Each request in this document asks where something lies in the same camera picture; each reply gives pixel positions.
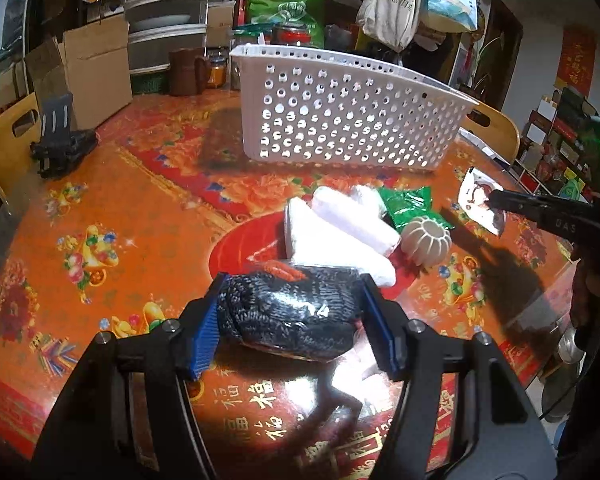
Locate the brown ceramic mug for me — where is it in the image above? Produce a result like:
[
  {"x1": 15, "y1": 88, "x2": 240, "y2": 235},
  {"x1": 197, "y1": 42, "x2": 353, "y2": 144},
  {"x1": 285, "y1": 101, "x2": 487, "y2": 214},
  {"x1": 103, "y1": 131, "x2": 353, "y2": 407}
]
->
[{"x1": 169, "y1": 48, "x2": 211, "y2": 96}]

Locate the black phone clamp stand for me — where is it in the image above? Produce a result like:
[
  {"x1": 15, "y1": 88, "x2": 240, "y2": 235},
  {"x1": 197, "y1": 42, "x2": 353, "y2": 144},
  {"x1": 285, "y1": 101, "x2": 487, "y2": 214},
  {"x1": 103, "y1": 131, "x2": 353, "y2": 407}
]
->
[{"x1": 30, "y1": 92, "x2": 98, "y2": 179}]

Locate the white cartoon snack packet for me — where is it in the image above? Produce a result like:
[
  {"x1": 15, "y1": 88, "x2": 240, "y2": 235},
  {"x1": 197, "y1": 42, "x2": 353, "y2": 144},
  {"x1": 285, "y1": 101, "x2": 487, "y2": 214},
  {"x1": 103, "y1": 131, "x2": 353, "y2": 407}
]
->
[{"x1": 457, "y1": 167, "x2": 506, "y2": 236}]

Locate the white ribbed round object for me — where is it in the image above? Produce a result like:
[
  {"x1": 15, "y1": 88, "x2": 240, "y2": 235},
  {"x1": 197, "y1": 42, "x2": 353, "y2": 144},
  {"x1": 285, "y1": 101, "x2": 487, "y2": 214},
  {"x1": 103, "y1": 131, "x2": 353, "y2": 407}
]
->
[{"x1": 400, "y1": 217, "x2": 452, "y2": 266}]

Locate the wooden chair right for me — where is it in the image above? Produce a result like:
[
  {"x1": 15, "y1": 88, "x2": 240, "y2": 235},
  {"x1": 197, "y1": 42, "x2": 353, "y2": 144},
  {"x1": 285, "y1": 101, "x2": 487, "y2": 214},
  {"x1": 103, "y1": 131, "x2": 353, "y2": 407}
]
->
[{"x1": 462, "y1": 102, "x2": 520, "y2": 162}]

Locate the dark knitted item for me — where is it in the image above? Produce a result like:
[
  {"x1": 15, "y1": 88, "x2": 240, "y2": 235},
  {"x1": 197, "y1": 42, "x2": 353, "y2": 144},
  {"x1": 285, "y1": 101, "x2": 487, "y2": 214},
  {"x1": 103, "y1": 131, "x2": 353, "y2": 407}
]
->
[{"x1": 216, "y1": 261, "x2": 363, "y2": 362}]

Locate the wooden chair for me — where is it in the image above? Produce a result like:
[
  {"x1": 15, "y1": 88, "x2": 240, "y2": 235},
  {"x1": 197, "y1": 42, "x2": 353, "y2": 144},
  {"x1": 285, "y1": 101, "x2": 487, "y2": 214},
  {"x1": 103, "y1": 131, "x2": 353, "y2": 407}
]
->
[
  {"x1": 462, "y1": 102, "x2": 520, "y2": 162},
  {"x1": 0, "y1": 93, "x2": 41, "y2": 203}
]

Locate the red lidded pickle jar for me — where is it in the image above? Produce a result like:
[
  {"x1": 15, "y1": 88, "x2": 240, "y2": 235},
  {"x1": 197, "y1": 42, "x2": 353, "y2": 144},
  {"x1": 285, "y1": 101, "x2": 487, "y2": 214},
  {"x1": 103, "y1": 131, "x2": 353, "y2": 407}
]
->
[{"x1": 271, "y1": 22, "x2": 312, "y2": 47}]

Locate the green shopping bag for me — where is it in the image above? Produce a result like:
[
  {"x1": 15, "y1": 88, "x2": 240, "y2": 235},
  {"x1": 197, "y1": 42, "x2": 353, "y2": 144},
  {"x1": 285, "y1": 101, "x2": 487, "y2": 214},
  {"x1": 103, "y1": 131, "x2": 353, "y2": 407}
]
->
[{"x1": 246, "y1": 0, "x2": 325, "y2": 49}]

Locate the white perforated plastic basket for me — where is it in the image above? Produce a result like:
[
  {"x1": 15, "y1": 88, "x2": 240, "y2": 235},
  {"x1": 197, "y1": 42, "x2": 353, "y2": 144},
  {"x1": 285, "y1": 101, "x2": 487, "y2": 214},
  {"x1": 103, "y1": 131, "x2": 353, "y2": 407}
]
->
[{"x1": 230, "y1": 44, "x2": 478, "y2": 171}]

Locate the green foil packet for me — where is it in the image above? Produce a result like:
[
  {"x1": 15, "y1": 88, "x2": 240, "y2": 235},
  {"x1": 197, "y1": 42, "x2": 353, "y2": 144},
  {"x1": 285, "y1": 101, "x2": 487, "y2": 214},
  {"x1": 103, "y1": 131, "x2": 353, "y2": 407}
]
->
[{"x1": 378, "y1": 186, "x2": 453, "y2": 233}]

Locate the red wall banner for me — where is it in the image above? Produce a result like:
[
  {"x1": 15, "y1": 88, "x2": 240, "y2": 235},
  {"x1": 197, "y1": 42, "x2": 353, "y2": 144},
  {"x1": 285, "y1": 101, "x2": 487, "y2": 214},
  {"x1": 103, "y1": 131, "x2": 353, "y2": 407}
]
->
[{"x1": 554, "y1": 25, "x2": 597, "y2": 98}]

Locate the beige canvas tote bag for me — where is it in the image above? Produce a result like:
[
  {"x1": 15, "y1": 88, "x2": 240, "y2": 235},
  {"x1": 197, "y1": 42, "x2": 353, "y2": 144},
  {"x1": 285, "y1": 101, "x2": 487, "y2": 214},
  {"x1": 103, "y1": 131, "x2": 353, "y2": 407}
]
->
[{"x1": 356, "y1": 0, "x2": 422, "y2": 53}]

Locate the grey plastic drawer tower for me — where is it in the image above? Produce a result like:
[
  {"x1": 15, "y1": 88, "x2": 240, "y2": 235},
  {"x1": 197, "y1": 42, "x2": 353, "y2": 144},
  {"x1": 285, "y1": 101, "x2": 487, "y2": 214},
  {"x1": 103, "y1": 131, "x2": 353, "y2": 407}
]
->
[{"x1": 124, "y1": 0, "x2": 209, "y2": 75}]

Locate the small cardboard box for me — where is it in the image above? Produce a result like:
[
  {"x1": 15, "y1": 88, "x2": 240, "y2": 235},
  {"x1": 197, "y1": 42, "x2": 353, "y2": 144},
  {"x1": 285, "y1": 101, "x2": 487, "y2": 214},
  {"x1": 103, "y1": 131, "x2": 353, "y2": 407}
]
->
[{"x1": 207, "y1": 0, "x2": 235, "y2": 48}]

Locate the wooden chair left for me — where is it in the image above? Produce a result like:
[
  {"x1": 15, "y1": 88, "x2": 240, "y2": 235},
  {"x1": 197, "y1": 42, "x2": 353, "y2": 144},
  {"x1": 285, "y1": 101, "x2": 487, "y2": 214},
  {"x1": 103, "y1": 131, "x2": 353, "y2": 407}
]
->
[{"x1": 0, "y1": 93, "x2": 41, "y2": 203}]

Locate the brown cardboard box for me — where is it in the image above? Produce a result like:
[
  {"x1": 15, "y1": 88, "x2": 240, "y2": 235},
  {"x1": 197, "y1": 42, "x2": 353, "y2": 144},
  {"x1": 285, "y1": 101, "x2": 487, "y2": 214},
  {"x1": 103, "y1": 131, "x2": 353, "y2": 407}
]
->
[{"x1": 26, "y1": 14, "x2": 132, "y2": 130}]

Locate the red floral tablecloth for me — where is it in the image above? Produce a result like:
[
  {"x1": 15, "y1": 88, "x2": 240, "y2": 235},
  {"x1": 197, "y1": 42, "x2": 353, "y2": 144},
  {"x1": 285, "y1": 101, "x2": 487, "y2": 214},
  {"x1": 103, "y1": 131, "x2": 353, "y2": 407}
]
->
[{"x1": 0, "y1": 91, "x2": 573, "y2": 456}]

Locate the cluttered wall shelf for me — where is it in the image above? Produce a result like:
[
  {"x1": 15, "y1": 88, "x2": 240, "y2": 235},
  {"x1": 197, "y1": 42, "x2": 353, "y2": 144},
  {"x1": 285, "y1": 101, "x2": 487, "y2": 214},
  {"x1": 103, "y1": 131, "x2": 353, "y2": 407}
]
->
[{"x1": 513, "y1": 86, "x2": 600, "y2": 203}]

